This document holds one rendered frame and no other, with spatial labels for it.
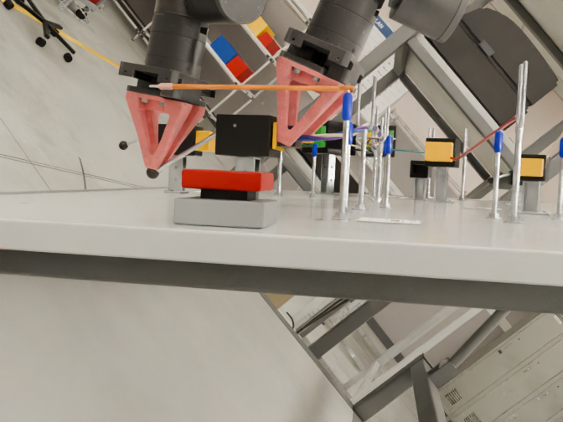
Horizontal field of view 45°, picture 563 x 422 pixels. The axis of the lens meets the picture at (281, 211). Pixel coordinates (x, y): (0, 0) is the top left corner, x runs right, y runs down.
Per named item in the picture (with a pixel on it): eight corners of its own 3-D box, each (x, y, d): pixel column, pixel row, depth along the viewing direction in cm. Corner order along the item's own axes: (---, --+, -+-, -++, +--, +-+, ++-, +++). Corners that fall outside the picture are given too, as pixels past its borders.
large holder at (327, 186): (378, 195, 145) (381, 127, 144) (324, 194, 132) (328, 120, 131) (353, 193, 149) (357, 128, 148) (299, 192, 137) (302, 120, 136)
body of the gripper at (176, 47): (215, 103, 74) (229, 35, 73) (173, 90, 64) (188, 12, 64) (163, 93, 76) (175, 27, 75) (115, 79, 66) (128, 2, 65)
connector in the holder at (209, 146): (202, 151, 101) (203, 132, 101) (214, 151, 101) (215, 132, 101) (194, 150, 97) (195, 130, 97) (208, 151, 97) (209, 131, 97)
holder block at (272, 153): (229, 156, 71) (231, 117, 70) (281, 158, 69) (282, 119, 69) (214, 154, 67) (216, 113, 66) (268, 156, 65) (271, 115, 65)
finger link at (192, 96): (194, 176, 73) (210, 89, 72) (163, 174, 66) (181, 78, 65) (139, 163, 74) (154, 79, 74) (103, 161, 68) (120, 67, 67)
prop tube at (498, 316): (436, 371, 136) (544, 258, 132) (435, 367, 138) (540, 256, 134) (448, 382, 135) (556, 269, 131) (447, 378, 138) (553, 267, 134)
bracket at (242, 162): (242, 204, 71) (245, 156, 70) (264, 206, 70) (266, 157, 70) (226, 206, 66) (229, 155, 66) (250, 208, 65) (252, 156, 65)
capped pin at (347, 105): (330, 218, 54) (337, 82, 53) (348, 219, 54) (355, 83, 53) (333, 220, 52) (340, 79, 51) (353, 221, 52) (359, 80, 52)
